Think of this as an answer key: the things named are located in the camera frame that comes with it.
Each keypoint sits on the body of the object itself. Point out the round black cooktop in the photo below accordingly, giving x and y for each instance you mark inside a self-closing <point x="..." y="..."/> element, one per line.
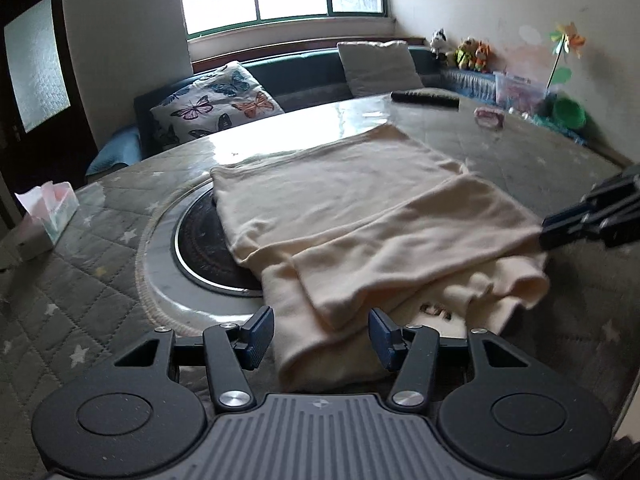
<point x="205" y="250"/>

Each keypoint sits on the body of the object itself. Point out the butterfly print pillow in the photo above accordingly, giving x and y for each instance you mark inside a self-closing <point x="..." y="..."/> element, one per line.
<point x="215" y="102"/>

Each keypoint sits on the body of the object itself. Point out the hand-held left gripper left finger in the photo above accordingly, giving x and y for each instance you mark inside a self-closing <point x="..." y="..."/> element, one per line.
<point x="257" y="337"/>

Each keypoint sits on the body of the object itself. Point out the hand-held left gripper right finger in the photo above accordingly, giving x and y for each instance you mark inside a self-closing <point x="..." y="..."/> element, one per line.
<point x="384" y="340"/>

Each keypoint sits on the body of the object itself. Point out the green bowl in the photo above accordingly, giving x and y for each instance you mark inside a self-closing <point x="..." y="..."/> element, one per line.
<point x="569" y="112"/>

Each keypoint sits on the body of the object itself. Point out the small pink item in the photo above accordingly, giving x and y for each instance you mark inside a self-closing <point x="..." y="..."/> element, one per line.
<point x="489" y="119"/>

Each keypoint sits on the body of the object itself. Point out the dark door with frosted glass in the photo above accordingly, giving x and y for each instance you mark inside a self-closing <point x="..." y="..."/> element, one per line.
<point x="35" y="70"/>

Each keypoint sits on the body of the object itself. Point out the plain white pillow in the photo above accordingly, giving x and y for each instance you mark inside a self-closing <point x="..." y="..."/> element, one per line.
<point x="377" y="67"/>

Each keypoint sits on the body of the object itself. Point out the clear plastic container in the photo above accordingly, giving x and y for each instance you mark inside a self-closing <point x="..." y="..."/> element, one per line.
<point x="520" y="92"/>

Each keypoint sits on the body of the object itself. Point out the black and white plush cow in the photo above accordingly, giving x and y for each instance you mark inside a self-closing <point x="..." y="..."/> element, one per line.
<point x="439" y="42"/>

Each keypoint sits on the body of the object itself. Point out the orange plush toy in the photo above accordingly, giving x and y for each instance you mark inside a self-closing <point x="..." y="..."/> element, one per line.
<point x="482" y="57"/>

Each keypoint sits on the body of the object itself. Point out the stuffed toys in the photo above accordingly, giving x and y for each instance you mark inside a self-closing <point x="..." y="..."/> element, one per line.
<point x="466" y="55"/>

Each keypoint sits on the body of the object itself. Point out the black remote control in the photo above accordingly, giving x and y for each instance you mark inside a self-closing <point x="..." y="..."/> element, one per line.
<point x="425" y="98"/>

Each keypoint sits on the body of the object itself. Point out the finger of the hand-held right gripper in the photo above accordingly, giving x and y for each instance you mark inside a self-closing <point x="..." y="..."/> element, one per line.
<point x="565" y="236"/>
<point x="575" y="215"/>

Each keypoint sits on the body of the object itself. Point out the tissue box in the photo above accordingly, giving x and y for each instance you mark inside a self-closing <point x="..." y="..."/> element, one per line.
<point x="47" y="215"/>

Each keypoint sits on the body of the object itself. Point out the blue sofa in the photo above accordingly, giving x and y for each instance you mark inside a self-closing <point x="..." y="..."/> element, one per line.
<point x="300" y="80"/>

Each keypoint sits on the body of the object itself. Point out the colourful pinwheel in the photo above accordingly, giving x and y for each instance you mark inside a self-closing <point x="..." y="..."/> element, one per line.
<point x="567" y="42"/>

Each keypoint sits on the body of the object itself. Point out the cream sweater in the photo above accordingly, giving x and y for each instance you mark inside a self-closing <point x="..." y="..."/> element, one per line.
<point x="360" y="220"/>

